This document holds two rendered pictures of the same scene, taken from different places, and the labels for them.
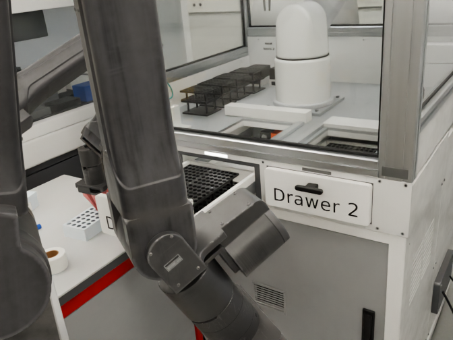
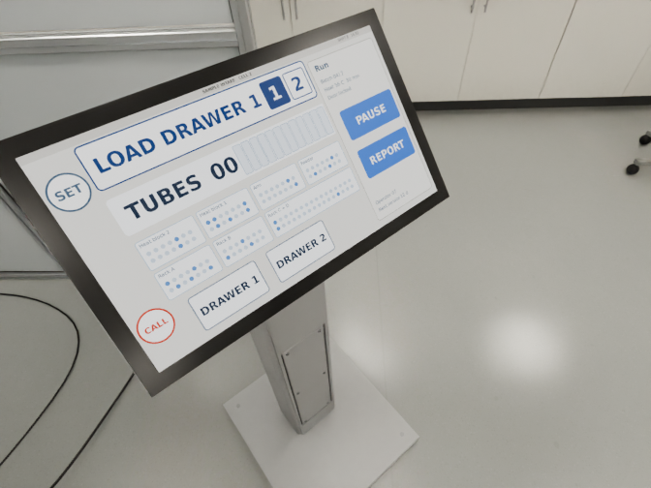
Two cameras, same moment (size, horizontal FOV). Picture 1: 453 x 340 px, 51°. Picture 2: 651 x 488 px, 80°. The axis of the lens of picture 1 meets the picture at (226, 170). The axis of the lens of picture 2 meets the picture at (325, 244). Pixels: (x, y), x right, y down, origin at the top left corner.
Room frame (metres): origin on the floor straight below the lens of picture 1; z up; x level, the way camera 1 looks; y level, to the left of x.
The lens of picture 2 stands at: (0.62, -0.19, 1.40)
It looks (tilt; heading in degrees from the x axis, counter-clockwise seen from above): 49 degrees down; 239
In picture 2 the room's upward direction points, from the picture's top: 4 degrees counter-clockwise
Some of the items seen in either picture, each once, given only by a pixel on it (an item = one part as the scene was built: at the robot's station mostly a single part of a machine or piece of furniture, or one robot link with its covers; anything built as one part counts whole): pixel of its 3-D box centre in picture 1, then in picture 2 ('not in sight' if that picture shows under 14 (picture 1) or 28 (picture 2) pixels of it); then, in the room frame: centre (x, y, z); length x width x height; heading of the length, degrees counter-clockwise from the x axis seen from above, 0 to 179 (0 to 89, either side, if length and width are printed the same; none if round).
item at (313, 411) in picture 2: not in sight; (305, 357); (0.47, -0.59, 0.51); 0.50 x 0.45 x 1.02; 95
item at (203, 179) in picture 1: (191, 193); not in sight; (1.19, 0.10, 0.87); 0.22 x 0.18 x 0.06; 144
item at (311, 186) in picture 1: (310, 187); not in sight; (1.08, -0.21, 0.91); 0.07 x 0.04 x 0.01; 54
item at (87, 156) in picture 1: (91, 154); not in sight; (1.26, 0.37, 0.98); 0.07 x 0.06 x 0.07; 154
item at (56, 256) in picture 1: (52, 260); not in sight; (1.05, 0.46, 0.78); 0.07 x 0.07 x 0.04
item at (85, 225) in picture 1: (89, 222); not in sight; (1.24, 0.42, 0.78); 0.12 x 0.08 x 0.04; 151
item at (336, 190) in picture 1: (315, 194); not in sight; (1.10, -0.22, 0.87); 0.29 x 0.02 x 0.11; 54
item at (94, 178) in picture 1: (94, 175); not in sight; (1.25, 0.38, 0.92); 0.10 x 0.07 x 0.07; 61
